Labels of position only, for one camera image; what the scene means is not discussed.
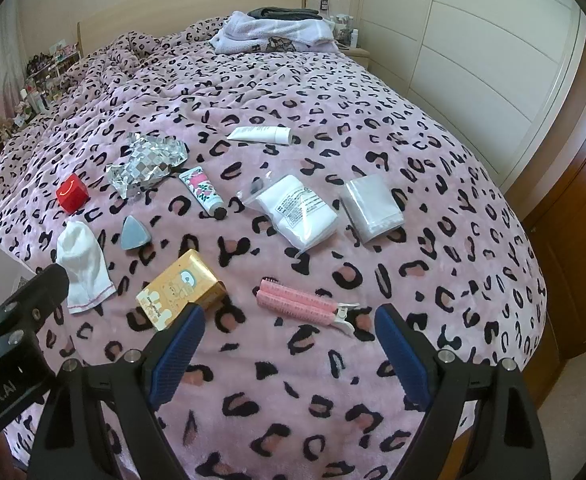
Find clear grey plastic bag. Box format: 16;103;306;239
341;174;405;244

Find red cube box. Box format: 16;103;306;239
56;173;90;213

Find beige nightstand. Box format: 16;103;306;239
344;47;372;70

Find brown wooden cabinet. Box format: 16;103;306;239
520;30;586;366

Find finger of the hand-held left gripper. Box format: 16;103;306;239
0;263;70;356

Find pink leopard print blanket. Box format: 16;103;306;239
0;15;548;480

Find bottles on nightstand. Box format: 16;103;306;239
330;12;362;47

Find white cream tube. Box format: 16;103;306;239
227;125;292;146

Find white sock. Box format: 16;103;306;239
55;220;115;315

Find floral hand cream tube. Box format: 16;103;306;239
178;167;228;221

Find silver checkered foil wrapper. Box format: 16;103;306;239
105;132;190;199

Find cluttered shelf of trinkets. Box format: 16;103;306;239
19;39;82;113

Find grey triangular sponge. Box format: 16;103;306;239
120;214;146;251

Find white panelled wardrobe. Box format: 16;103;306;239
359;0;586;198

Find white packet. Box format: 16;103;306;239
242;174;339;257

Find dark folded clothing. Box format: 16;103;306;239
247;6;324;22

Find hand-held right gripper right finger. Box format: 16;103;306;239
374;304;546;480

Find pink hair roller clip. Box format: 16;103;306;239
256;275;362;336

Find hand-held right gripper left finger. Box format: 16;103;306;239
28;302;207;480

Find gold carton box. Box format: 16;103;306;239
136;248;227;332

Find beige wooden headboard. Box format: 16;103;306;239
76;0;307;57

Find white folded towel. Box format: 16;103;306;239
209;10;346;54

